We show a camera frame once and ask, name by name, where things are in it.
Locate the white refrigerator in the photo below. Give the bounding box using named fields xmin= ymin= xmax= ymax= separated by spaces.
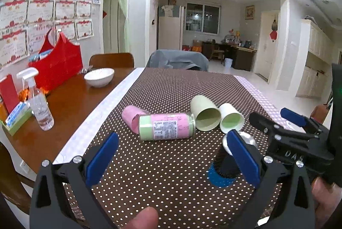
xmin=157 ymin=5 xmax=185 ymax=50

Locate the wooden desk chair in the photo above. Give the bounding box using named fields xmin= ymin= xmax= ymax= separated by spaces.
xmin=209 ymin=39 xmax=225 ymax=63

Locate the right hand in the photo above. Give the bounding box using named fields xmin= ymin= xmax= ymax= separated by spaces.
xmin=311 ymin=177 xmax=341 ymax=228

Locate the grey covered chair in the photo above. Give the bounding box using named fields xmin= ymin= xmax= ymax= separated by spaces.
xmin=146 ymin=50 xmax=209 ymax=72

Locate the black blue cup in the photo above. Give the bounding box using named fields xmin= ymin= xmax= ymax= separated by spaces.
xmin=208 ymin=134 xmax=242 ymax=187

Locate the pink cup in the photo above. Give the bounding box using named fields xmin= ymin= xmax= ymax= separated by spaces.
xmin=122 ymin=105 xmax=149 ymax=134

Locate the green tray box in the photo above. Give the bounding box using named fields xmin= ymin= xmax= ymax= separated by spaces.
xmin=1 ymin=109 xmax=32 ymax=136

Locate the wooden chair back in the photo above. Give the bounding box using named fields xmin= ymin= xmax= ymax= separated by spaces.
xmin=89 ymin=53 xmax=134 ymax=69

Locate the left hand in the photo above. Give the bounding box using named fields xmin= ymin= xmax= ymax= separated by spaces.
xmin=123 ymin=207 xmax=159 ymax=229

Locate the red bag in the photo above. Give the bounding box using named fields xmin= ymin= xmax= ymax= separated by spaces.
xmin=28 ymin=29 xmax=83 ymax=91

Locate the white ceramic bowl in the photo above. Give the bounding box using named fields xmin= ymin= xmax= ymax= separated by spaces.
xmin=84 ymin=68 xmax=115 ymax=88

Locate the window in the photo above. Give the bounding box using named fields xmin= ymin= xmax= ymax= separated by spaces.
xmin=186 ymin=3 xmax=220 ymax=35

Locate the white trash bin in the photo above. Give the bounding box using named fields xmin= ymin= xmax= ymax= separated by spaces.
xmin=224 ymin=58 xmax=233 ymax=69

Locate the cream wall cabinet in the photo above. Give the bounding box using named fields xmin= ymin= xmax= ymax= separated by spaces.
xmin=296 ymin=19 xmax=333 ymax=98

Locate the clear spray bottle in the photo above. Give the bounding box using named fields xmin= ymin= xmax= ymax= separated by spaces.
xmin=16 ymin=67 xmax=55 ymax=131

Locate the white green paper cup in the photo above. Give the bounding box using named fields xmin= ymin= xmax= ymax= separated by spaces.
xmin=219 ymin=103 xmax=245 ymax=134

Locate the small framed wall picture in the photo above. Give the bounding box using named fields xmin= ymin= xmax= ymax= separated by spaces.
xmin=245 ymin=5 xmax=255 ymax=20

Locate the cream green plastic cup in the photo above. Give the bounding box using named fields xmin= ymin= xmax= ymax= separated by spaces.
xmin=190 ymin=95 xmax=221 ymax=131

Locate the dark wooden desk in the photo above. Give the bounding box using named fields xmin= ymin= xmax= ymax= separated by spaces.
xmin=202 ymin=41 xmax=256 ymax=72

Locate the pink green labelled bottle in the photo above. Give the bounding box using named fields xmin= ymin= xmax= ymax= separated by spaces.
xmin=139 ymin=113 xmax=196 ymax=141

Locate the brown polka dot tablecloth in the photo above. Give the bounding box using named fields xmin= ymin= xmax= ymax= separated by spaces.
xmin=55 ymin=68 xmax=291 ymax=228

